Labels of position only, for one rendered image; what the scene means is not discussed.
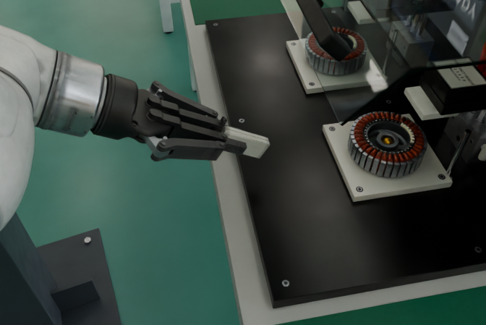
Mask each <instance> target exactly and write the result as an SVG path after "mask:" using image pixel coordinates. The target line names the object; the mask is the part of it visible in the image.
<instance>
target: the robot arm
mask: <svg viewBox="0 0 486 325"><path fill-rule="evenodd" d="M206 115H208V116H206ZM217 116H218V112H217V111H215V110H213V109H210V108H208V107H207V106H204V105H202V104H199V103H198V102H196V101H193V100H191V99H189V98H187V97H185V96H182V95H180V94H178V93H176V92H174V91H172V90H169V89H168V88H167V87H166V86H164V85H162V84H161V83H160V82H158V81H156V80H154V81H153V83H152V84H151V86H150V87H149V88H148V89H147V90H146V89H138V87H137V83H136V82H135V81H133V80H130V79H127V78H124V77H120V76H117V75H113V74H108V75H105V71H104V68H103V66H102V65H101V64H98V63H95V62H92V61H88V60H86V59H82V58H79V57H76V56H72V55H70V54H68V53H66V52H63V51H57V50H54V49H52V48H49V47H47V46H45V45H43V44H42V43H39V42H38V41H36V40H35V39H34V38H32V37H30V36H28V35H25V34H24V33H21V32H18V31H16V30H13V29H11V28H7V27H4V26H2V25H0V231H1V230H2V229H3V228H4V227H5V226H6V225H7V223H8V222H9V220H10V219H11V218H12V217H13V215H14V213H15V211H16V210H17V208H18V206H19V204H20V202H21V200H22V197H23V195H24V193H25V190H26V187H27V183H28V180H29V176H30V171H31V167H32V162H33V154H34V146H35V127H39V128H41V129H42V130H52V131H55V132H61V133H64V134H68V135H73V136H77V137H80V138H82V137H84V136H86V135H87V134H88V132H89V131H91V132H92V133H93V134H94V135H99V136H102V137H105V138H111V139H114V140H120V139H122V138H127V137H129V138H133V139H135V140H136V141H137V142H139V143H146V144H147V145H148V147H149V148H150V149H151V151H152V154H151V156H150V157H151V159H152V160H153V161H162V160H165V159H192V160H208V161H216V160H217V159H218V157H219V156H220V155H221V153H222V152H223V151H227V152H230V153H235V154H238V155H242V154H244V155H247V156H252V157H255V158H260V157H261V156H262V155H263V154H264V153H265V151H266V150H267V149H268V147H269V146H270V143H269V140H268V138H266V137H263V136H260V135H256V134H253V133H250V132H245V131H243V130H240V129H239V128H235V127H231V126H228V125H226V123H227V119H226V118H225V117H222V118H221V120H219V119H218V117H217Z"/></svg>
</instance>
